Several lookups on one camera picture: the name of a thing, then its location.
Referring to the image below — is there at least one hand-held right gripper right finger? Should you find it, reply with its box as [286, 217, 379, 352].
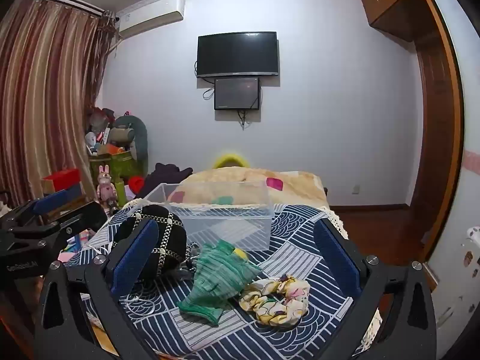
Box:
[313, 217, 437, 360]

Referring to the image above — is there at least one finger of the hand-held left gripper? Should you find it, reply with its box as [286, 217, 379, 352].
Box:
[7, 200, 109, 251]
[0, 187, 85, 235]

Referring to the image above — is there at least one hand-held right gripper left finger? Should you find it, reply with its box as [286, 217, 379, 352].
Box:
[35, 217, 166, 360]

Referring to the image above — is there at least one black studded hat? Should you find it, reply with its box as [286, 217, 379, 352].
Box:
[112, 204, 188, 282]

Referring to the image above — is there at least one black white braided cord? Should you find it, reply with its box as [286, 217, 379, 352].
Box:
[183, 242, 206, 271]

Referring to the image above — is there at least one floral fabric scrunchie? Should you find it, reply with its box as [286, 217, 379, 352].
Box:
[238, 274, 311, 326]

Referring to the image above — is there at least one green knitted glove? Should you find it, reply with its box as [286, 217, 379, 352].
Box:
[177, 240, 262, 327]

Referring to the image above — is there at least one clear plastic storage box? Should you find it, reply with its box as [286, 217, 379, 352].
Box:
[144, 180, 276, 252]

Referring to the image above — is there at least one red flat box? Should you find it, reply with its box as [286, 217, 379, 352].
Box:
[41, 169, 84, 196]

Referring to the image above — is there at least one pink rabbit doll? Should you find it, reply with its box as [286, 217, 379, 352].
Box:
[97, 164, 119, 211]

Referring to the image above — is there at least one green cardboard box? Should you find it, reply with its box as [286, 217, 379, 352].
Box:
[89, 150, 140, 187]

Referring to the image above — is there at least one beige blanket with coloured squares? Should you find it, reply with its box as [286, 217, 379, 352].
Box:
[167, 167, 331, 211]

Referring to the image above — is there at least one pile of small toys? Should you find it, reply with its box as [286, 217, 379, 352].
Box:
[84, 107, 118, 156]

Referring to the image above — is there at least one dark purple cloth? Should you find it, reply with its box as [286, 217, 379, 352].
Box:
[142, 162, 194, 199]

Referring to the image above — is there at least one striped brown curtain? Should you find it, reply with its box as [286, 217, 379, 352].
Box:
[0, 0, 118, 211]

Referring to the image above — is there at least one navy wave-patterned bed cover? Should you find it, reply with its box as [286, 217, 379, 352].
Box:
[80, 199, 383, 360]

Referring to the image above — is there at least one yellow fuzzy cushion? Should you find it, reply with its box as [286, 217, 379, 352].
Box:
[213, 149, 251, 169]

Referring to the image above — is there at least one brown wooden wardrobe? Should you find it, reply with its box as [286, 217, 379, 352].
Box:
[360, 0, 466, 282]

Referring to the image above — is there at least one white air conditioner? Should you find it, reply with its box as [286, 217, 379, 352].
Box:
[114, 0, 186, 40]

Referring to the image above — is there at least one small black wall monitor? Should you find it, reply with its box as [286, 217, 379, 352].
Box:
[214, 77, 262, 111]

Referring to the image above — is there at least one black wall television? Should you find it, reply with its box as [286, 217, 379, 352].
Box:
[197, 31, 280, 79]

